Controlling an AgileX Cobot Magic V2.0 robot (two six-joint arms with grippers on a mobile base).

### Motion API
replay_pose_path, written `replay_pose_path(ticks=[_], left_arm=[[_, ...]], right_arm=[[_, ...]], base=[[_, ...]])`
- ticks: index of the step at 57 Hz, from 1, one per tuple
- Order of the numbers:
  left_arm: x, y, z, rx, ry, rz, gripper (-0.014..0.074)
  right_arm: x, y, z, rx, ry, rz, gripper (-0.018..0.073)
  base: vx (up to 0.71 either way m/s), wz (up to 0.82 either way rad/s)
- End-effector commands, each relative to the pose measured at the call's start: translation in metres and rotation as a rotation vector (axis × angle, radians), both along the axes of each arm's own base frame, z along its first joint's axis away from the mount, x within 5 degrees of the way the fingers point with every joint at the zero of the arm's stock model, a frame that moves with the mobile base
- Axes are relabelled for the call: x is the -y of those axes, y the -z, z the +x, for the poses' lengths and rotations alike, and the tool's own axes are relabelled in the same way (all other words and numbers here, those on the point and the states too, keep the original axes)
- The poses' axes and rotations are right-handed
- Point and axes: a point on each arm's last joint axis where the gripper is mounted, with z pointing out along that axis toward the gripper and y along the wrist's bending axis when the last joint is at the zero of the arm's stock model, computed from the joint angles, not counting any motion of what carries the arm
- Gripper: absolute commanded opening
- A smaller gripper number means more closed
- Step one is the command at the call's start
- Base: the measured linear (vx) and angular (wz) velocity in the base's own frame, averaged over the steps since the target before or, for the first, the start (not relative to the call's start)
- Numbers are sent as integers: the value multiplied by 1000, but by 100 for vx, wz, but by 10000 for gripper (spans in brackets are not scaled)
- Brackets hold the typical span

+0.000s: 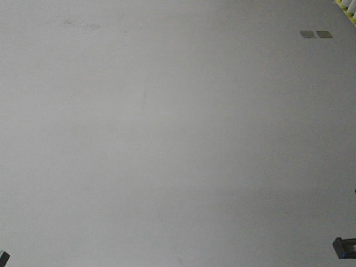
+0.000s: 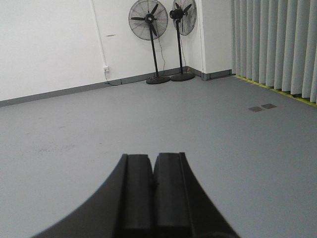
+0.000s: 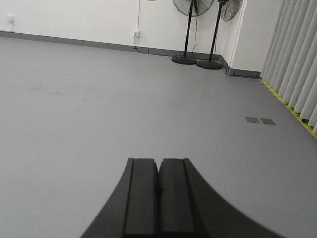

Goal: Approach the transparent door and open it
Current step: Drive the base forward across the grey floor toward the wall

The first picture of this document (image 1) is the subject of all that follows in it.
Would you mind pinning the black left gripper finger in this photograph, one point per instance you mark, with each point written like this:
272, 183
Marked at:
4, 257

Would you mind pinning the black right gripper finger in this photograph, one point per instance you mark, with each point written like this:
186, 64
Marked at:
345, 248

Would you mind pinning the yellow green object corner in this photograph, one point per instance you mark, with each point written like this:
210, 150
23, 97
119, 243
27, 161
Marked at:
348, 7

